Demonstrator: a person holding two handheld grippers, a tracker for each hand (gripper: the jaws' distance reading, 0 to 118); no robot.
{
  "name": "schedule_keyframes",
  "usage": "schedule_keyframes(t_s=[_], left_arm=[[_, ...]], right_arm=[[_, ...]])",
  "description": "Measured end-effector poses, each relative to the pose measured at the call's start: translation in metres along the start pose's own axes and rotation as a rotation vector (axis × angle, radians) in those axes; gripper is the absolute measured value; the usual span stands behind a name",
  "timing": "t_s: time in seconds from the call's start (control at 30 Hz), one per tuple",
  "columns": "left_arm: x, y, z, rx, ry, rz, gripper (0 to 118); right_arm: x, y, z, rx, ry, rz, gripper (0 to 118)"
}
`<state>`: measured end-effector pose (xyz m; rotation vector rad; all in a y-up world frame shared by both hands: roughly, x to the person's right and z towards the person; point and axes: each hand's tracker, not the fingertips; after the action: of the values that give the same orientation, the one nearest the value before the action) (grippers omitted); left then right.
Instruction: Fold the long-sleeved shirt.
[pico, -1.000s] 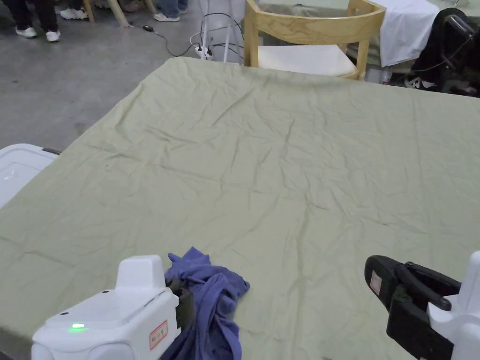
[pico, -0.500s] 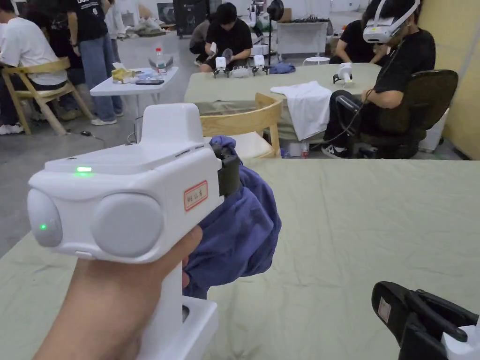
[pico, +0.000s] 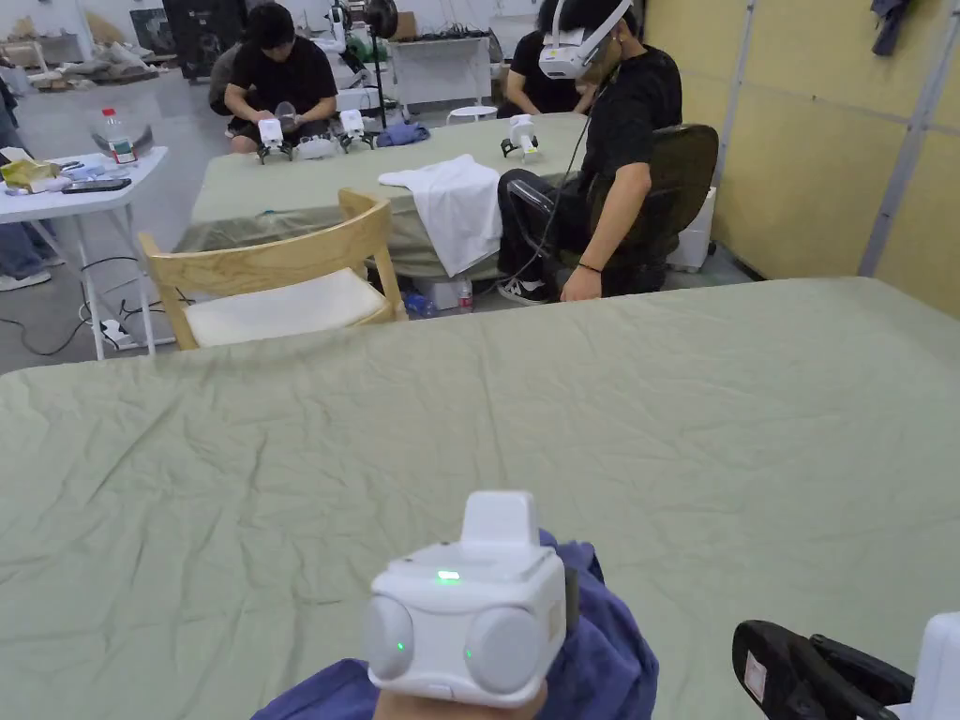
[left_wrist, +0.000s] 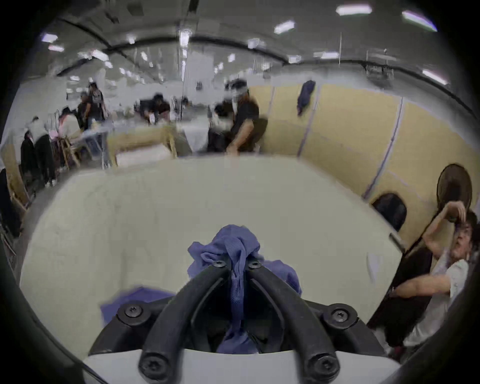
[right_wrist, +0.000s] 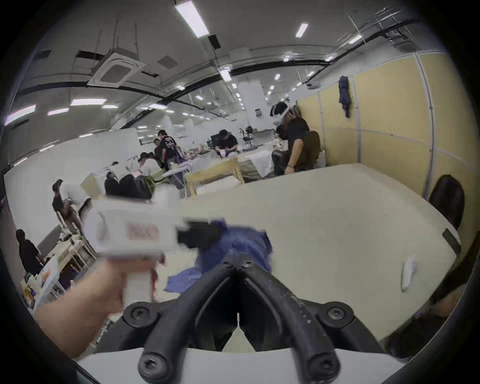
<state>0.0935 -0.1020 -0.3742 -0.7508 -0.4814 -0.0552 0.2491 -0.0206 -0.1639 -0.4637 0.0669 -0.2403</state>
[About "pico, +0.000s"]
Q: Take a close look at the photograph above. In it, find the hanging blue garment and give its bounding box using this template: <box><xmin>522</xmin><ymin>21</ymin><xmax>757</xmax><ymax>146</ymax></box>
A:
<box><xmin>869</xmin><ymin>0</ymin><xmax>921</xmax><ymax>58</ymax></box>

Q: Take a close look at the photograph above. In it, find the white desk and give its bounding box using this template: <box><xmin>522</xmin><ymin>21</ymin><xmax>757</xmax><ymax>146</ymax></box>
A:
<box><xmin>385</xmin><ymin>31</ymin><xmax>495</xmax><ymax>108</ymax></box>

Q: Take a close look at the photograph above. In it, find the spare hand-held gripper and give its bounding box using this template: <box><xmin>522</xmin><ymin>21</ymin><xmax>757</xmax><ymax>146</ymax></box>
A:
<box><xmin>500</xmin><ymin>113</ymin><xmax>541</xmax><ymax>166</ymax></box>
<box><xmin>256</xmin><ymin>117</ymin><xmax>295</xmax><ymax>164</ymax></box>
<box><xmin>337</xmin><ymin>109</ymin><xmax>378</xmax><ymax>155</ymax></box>

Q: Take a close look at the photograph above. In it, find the black standing fan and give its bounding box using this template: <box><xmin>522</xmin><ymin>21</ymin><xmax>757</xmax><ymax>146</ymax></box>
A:
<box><xmin>363</xmin><ymin>0</ymin><xmax>400</xmax><ymax>130</ymax></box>

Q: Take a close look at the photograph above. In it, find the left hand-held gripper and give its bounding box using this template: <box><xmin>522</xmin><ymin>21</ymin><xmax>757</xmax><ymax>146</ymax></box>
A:
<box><xmin>366</xmin><ymin>490</ymin><xmax>580</xmax><ymax>711</ymax></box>

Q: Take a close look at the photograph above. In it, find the dark blue garment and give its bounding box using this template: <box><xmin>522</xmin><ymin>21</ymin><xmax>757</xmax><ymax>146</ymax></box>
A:
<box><xmin>250</xmin><ymin>527</ymin><xmax>661</xmax><ymax>720</ymax></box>

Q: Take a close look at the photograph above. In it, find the small blue cloth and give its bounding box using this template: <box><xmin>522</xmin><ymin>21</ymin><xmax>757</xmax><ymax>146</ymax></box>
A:
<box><xmin>374</xmin><ymin>123</ymin><xmax>433</xmax><ymax>150</ymax></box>

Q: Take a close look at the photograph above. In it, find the bed with pale green sheet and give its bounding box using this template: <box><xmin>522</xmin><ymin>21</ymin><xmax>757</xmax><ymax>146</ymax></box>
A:
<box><xmin>0</xmin><ymin>276</ymin><xmax>960</xmax><ymax>720</ymax></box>

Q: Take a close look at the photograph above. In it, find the white folding table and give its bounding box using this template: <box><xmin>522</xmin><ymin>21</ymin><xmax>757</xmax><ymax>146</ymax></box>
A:
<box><xmin>0</xmin><ymin>108</ymin><xmax>171</xmax><ymax>361</ymax></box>

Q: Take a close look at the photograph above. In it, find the table with pale green sheet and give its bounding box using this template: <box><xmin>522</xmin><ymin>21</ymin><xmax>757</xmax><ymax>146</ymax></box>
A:
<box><xmin>172</xmin><ymin>113</ymin><xmax>595</xmax><ymax>283</ymax></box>

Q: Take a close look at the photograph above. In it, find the person's left hand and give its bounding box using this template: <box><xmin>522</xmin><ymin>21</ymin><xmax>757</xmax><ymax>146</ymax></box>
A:
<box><xmin>373</xmin><ymin>681</ymin><xmax>550</xmax><ymax>720</ymax></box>

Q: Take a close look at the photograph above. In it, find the white cloth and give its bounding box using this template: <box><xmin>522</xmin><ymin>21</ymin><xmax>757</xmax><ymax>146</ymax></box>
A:
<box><xmin>377</xmin><ymin>153</ymin><xmax>505</xmax><ymax>279</ymax></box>

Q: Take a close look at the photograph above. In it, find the white cabinet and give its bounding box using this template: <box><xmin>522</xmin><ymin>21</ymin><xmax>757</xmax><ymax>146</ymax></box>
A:
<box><xmin>666</xmin><ymin>186</ymin><xmax>718</xmax><ymax>274</ymax></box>

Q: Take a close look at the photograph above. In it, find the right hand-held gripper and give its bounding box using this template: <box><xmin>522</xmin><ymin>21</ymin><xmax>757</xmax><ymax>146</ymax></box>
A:
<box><xmin>731</xmin><ymin>610</ymin><xmax>960</xmax><ymax>720</ymax></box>

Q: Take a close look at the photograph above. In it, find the wooden chair with white seat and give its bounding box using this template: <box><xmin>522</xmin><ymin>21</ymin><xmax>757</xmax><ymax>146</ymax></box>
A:
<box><xmin>138</xmin><ymin>187</ymin><xmax>411</xmax><ymax>353</ymax></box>

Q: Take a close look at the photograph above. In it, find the black office chair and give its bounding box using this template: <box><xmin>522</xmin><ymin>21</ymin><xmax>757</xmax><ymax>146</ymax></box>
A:
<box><xmin>558</xmin><ymin>123</ymin><xmax>721</xmax><ymax>295</ymax></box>

